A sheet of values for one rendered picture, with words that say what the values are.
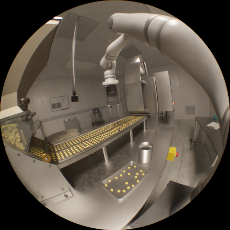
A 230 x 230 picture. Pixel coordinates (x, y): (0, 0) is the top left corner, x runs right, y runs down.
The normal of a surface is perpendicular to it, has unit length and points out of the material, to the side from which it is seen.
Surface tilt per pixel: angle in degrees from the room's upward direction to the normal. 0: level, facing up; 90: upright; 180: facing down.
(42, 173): 90
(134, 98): 90
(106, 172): 0
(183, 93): 90
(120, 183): 0
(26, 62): 114
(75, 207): 0
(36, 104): 90
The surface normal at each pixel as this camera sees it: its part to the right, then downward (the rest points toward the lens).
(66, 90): 0.73, 0.02
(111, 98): 0.00, 0.11
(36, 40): 0.72, 0.41
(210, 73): -0.66, 0.65
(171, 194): -0.13, -0.98
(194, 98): -0.67, 0.21
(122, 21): -0.90, 0.31
